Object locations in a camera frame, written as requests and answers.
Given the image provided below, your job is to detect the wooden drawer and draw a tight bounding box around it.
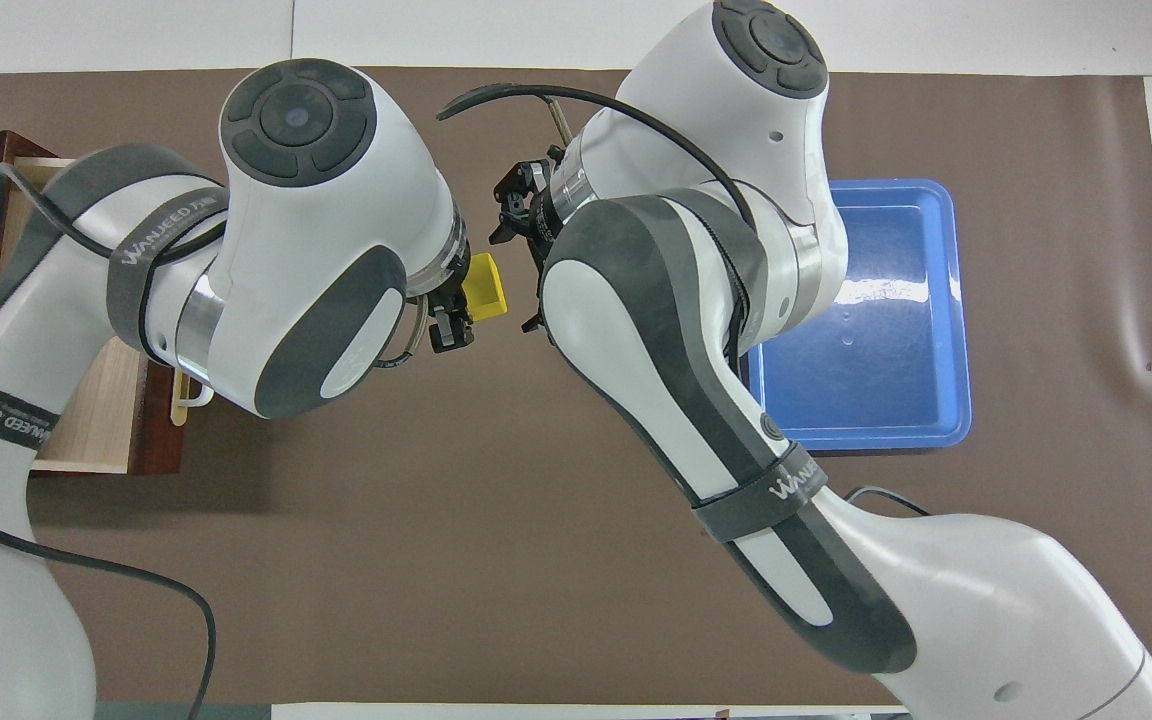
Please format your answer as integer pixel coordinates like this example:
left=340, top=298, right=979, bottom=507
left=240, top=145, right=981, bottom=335
left=0, top=155, right=217, bottom=476

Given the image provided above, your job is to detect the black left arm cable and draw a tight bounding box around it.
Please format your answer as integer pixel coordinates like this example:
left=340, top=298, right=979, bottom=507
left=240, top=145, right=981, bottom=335
left=0, top=160, right=227, bottom=720

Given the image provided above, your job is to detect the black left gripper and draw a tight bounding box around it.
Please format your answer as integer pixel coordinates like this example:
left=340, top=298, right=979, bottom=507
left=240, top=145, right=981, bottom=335
left=406, top=262, right=549, bottom=353

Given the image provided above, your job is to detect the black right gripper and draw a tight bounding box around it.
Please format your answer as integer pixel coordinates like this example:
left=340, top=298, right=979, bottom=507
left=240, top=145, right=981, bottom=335
left=491, top=158, right=562, bottom=266

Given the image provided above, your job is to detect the blue plastic tray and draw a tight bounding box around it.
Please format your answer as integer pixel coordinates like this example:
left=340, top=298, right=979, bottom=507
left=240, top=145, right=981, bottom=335
left=736, top=180, right=973, bottom=453

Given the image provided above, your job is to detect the white drawer handle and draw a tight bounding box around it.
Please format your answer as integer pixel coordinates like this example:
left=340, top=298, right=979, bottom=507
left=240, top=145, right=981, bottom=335
left=171, top=368, right=217, bottom=411

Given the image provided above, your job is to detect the yellow cube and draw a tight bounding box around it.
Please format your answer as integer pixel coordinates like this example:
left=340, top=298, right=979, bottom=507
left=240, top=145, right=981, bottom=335
left=466, top=253, right=509, bottom=319

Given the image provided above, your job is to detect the brown table mat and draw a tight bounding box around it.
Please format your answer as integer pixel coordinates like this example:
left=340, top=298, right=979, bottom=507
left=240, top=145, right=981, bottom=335
left=0, top=66, right=1152, bottom=706

